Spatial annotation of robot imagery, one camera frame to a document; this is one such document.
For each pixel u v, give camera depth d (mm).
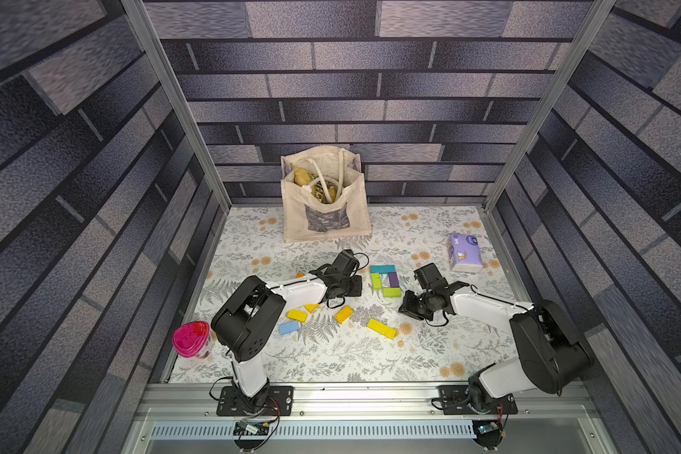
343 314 897
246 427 707
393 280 973
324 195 963
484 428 727
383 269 1004
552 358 445
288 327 875
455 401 737
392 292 942
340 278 727
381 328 860
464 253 975
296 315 895
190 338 742
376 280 973
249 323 488
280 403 739
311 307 898
